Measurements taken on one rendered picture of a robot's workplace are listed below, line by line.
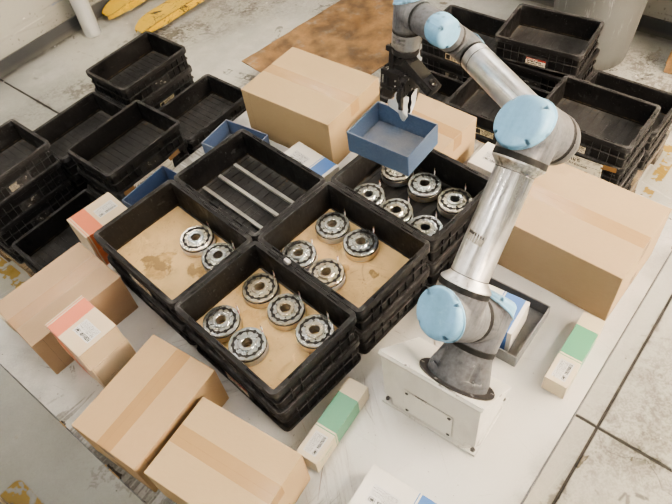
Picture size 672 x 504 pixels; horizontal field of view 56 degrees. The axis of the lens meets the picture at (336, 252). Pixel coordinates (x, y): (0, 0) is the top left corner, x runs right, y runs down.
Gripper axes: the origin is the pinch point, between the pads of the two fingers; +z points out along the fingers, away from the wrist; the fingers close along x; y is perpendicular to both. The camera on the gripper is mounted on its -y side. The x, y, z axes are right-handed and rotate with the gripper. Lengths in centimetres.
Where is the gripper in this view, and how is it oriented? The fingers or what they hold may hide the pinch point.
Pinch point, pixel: (407, 116)
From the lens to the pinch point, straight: 181.3
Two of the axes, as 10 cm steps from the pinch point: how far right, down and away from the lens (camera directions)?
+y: -7.6, -4.5, 4.6
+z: 0.1, 7.1, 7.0
